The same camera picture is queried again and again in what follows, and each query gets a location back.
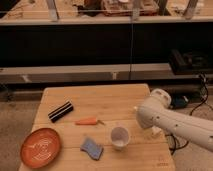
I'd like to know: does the white ceramic cup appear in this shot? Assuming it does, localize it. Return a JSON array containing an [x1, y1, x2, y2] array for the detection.
[[110, 126, 130, 150]]

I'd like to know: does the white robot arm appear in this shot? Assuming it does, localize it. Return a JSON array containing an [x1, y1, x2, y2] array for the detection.
[[136, 88, 213, 152]]

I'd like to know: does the orange toy carrot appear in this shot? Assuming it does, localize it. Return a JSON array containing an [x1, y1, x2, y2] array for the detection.
[[75, 117, 105, 125]]

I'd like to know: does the black striped box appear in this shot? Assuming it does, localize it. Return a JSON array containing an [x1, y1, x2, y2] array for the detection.
[[48, 102, 74, 122]]

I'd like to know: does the white plastic bottle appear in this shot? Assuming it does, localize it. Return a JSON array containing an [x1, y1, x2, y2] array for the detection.
[[132, 105, 163, 138]]

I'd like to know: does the blue sponge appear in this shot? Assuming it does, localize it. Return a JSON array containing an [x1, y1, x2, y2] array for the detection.
[[80, 137, 104, 160]]

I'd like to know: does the black device on shelf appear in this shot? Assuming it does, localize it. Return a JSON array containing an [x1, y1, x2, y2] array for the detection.
[[168, 49, 213, 75]]

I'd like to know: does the black power cable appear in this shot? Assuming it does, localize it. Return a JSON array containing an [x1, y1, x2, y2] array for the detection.
[[164, 74, 211, 156]]

